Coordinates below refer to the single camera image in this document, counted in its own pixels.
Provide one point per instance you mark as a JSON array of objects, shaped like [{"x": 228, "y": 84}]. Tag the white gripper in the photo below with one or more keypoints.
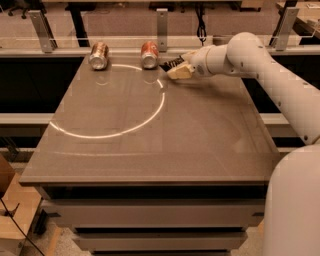
[{"x": 199, "y": 61}]

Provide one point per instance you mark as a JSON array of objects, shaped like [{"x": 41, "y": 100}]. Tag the black rxbar chocolate wrapper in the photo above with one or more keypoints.
[{"x": 174, "y": 63}]

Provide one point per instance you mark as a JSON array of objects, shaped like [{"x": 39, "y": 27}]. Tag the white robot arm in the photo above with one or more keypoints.
[{"x": 292, "y": 207}]

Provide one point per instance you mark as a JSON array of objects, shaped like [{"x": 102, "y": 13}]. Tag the red coke can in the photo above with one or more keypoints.
[{"x": 149, "y": 55}]

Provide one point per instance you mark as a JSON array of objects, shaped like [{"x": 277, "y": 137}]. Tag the orange brown soda can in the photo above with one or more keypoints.
[{"x": 98, "y": 58}]

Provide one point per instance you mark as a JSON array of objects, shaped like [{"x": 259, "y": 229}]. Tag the black office chair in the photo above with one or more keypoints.
[{"x": 23, "y": 5}]

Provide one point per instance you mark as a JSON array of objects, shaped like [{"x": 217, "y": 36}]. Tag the grey drawer cabinet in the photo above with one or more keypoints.
[{"x": 157, "y": 227}]

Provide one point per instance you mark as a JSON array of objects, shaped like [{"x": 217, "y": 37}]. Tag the wooden box at left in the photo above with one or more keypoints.
[{"x": 17, "y": 210}]

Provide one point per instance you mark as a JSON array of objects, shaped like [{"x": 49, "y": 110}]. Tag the middle metal rail bracket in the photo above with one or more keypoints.
[{"x": 162, "y": 24}]

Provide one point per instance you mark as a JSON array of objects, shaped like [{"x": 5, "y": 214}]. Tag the metal rail bracket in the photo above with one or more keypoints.
[
  {"x": 162, "y": 24},
  {"x": 43, "y": 31},
  {"x": 281, "y": 35}
]

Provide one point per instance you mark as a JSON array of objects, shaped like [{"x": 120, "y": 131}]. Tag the right metal rail bracket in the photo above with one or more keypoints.
[{"x": 281, "y": 35}]

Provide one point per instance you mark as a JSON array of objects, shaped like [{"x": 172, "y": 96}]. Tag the left metal rail bracket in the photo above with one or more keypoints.
[{"x": 43, "y": 31}]

